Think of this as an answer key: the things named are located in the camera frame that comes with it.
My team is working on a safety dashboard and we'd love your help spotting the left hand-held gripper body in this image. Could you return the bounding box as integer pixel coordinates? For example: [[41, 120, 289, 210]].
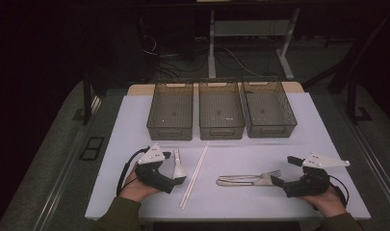
[[134, 142, 176, 194]]

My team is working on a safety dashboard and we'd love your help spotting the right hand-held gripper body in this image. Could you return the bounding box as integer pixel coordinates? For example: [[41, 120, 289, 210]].
[[282, 151, 351, 198]]

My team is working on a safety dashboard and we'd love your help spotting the white ceramic spoon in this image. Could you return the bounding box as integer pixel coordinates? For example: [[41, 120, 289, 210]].
[[171, 148, 188, 181]]

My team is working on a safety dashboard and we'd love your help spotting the white chopstick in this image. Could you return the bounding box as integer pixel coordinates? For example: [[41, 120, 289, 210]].
[[179, 141, 209, 208], [181, 142, 211, 210]]

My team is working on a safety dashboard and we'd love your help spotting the metal fork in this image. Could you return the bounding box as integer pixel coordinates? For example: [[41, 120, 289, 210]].
[[219, 169, 282, 183]]

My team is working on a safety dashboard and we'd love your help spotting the smoky clear plastic bin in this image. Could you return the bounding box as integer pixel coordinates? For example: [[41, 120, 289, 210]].
[[146, 81, 195, 141], [197, 80, 246, 141], [240, 79, 299, 140]]

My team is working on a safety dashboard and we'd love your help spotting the metal knife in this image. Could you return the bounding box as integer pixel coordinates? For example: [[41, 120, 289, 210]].
[[216, 177, 275, 188]]

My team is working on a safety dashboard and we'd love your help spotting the person's left hand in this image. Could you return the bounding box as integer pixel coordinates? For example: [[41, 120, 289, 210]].
[[119, 162, 162, 203]]

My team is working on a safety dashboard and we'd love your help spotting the person's right hand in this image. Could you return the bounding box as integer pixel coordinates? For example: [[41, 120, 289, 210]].
[[298, 174, 348, 219]]

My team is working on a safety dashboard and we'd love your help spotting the black metal stand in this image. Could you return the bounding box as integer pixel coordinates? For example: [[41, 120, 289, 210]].
[[81, 71, 102, 126], [302, 9, 390, 125]]

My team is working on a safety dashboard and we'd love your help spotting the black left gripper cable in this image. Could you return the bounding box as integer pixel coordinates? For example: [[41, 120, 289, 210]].
[[116, 146, 151, 197]]

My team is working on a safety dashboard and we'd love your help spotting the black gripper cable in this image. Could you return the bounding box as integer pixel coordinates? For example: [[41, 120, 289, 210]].
[[116, 146, 151, 197], [326, 174, 351, 208]]

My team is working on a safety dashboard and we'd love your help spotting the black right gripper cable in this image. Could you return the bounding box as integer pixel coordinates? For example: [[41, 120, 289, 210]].
[[326, 174, 351, 208]]

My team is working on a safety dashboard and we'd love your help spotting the black floor outlet frame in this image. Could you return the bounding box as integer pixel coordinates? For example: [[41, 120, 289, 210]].
[[79, 136, 106, 162]]

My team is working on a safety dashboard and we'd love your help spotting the bundle of black floor cables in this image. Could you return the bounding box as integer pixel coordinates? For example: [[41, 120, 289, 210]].
[[139, 17, 210, 82]]

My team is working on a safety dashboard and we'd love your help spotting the white floor cable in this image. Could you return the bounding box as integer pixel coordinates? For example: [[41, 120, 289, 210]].
[[221, 47, 265, 78]]

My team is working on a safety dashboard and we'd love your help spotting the white metal desk frame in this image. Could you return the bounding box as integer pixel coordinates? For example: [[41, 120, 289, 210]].
[[207, 8, 301, 81]]

